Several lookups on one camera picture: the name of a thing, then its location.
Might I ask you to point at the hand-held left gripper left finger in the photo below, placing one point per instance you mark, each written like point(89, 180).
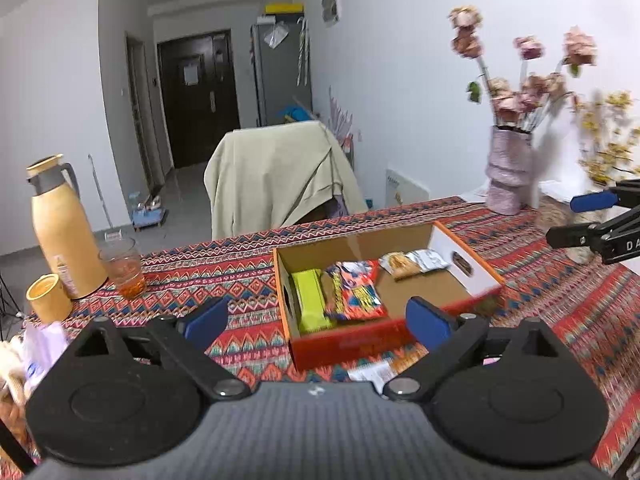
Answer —
point(207, 321)

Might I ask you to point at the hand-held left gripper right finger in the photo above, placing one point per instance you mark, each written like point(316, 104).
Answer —
point(427, 321)

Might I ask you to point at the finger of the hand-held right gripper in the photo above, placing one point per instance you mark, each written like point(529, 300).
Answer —
point(570, 236)
point(592, 201)

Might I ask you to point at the orange cardboard box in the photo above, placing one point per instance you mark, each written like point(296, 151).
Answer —
point(350, 345)

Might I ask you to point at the glass jar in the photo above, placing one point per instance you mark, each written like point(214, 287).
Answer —
point(552, 215)

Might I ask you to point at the silver snack packet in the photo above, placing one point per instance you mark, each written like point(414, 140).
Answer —
point(430, 260)

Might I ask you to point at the small golden crisp packet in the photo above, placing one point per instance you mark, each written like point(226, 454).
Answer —
point(400, 264)

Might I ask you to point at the yellow dried flowers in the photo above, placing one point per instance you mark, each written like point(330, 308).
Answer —
point(607, 135)

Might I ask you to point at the orange patterned snack packet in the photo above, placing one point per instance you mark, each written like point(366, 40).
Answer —
point(357, 295)

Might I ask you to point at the flat white snack packet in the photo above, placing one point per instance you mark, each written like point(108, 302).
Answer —
point(370, 372)

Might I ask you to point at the pink vase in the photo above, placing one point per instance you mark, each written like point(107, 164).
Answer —
point(507, 170)

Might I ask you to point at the glass of tea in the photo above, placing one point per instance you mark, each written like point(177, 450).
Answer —
point(125, 270)

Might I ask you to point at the green snack packet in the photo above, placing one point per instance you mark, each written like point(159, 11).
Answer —
point(310, 300)

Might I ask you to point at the blue floor tray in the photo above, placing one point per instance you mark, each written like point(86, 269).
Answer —
point(147, 212)

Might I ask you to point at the dried pink roses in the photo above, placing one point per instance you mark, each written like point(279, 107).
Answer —
point(530, 90)

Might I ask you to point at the white panel heater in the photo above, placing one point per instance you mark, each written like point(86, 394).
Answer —
point(405, 190)

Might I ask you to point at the yellow cup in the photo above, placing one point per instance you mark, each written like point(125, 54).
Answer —
point(47, 300)

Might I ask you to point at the chair with beige cloth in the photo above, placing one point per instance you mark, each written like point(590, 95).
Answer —
point(280, 175)

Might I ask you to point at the mop stick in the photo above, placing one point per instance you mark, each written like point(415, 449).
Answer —
point(100, 190)

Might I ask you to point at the beige thermos jug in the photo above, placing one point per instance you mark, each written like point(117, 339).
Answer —
point(62, 230)

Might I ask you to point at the white plastic bag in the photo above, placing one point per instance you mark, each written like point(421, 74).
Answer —
point(35, 355)

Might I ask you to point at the dark door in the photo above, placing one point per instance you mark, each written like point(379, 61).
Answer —
point(200, 120)

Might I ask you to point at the pink foil bundle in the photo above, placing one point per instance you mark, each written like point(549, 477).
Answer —
point(340, 117)

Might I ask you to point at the blue plastic item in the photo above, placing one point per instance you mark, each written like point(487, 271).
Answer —
point(297, 112)

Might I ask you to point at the paper notice on door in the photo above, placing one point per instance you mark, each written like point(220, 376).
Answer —
point(192, 71)

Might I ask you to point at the grey refrigerator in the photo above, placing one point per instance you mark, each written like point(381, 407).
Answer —
point(280, 80)

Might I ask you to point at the hanging white umbrella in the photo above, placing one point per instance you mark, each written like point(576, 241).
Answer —
point(301, 55)

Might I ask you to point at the clear plastic bag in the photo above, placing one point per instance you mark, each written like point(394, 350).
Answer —
point(275, 35)

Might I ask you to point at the yellow box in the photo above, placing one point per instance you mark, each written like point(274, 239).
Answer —
point(284, 7)

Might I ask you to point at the wall electrical panel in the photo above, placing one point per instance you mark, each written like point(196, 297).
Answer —
point(330, 5)

